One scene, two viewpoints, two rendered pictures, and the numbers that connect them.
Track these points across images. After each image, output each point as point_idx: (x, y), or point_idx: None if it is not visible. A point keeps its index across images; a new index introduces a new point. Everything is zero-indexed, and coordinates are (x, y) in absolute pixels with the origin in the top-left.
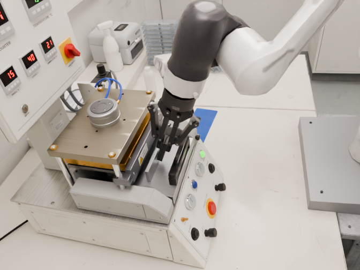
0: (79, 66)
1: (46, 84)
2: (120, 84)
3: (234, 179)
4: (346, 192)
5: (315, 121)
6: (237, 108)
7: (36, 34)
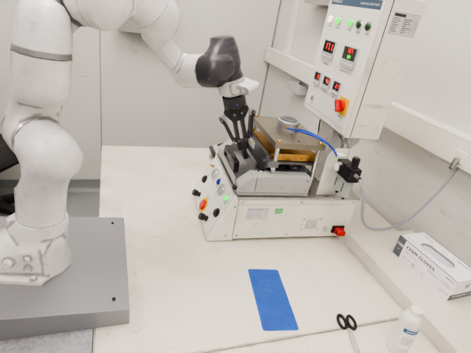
0: (341, 127)
1: (324, 104)
2: (298, 130)
3: (195, 240)
4: (89, 223)
5: (106, 301)
6: (236, 344)
7: (338, 75)
